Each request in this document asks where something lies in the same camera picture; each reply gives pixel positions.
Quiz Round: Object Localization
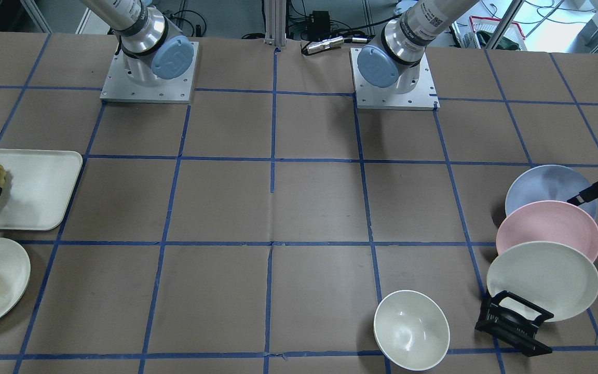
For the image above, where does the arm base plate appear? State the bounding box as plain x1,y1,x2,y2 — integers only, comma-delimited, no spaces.
100,41,199,104
350,48,441,111

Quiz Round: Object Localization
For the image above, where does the pink plate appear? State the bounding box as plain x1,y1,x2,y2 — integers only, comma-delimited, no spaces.
495,201,598,261

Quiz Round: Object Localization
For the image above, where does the black plate rack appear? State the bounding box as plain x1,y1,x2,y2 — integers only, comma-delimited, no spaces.
474,290,554,357

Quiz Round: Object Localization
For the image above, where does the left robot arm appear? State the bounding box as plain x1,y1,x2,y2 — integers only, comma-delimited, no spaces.
355,1,598,209

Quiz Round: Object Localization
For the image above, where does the blue plate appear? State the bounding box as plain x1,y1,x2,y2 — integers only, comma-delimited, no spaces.
505,164,591,215

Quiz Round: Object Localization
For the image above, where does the white bowl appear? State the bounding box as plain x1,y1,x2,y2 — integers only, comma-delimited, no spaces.
373,290,451,371

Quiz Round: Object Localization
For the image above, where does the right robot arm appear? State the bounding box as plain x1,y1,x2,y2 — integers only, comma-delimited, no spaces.
0,1,195,157

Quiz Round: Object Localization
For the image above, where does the white plate in rack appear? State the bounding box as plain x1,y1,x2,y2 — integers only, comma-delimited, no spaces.
486,241,598,322

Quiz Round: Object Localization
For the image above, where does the white rectangular tray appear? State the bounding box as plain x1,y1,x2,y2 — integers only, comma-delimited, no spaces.
0,149,83,231

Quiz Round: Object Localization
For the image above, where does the aluminium frame post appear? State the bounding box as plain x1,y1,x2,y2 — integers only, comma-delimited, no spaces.
261,0,289,50

